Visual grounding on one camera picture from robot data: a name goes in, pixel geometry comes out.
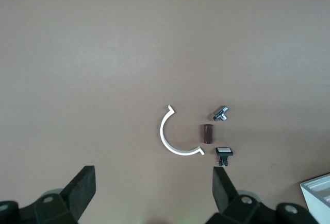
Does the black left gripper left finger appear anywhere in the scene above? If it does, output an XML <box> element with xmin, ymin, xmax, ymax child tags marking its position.
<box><xmin>33</xmin><ymin>165</ymin><xmax>97</xmax><ymax>224</ymax></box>

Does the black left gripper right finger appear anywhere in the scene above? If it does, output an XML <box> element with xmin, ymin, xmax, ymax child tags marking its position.
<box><xmin>206</xmin><ymin>166</ymin><xmax>278</xmax><ymax>224</ymax></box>

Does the black square button white cap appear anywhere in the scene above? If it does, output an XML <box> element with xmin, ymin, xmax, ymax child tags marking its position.
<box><xmin>214</xmin><ymin>146</ymin><xmax>235</xmax><ymax>168</ymax></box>

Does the white drawer cabinet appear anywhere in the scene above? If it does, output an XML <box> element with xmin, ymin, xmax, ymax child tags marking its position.
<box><xmin>300</xmin><ymin>173</ymin><xmax>330</xmax><ymax>224</ymax></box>

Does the dark brown terminal block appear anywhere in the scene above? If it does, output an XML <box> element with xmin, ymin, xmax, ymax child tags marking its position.
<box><xmin>201</xmin><ymin>123</ymin><xmax>215</xmax><ymax>145</ymax></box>

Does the chrome pipe fitting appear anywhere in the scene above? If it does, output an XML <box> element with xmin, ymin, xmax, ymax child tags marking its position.
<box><xmin>211</xmin><ymin>105</ymin><xmax>229</xmax><ymax>122</ymax></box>

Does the white half ring clamp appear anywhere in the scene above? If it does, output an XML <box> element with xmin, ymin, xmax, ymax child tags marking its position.
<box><xmin>159</xmin><ymin>104</ymin><xmax>206</xmax><ymax>156</ymax></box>

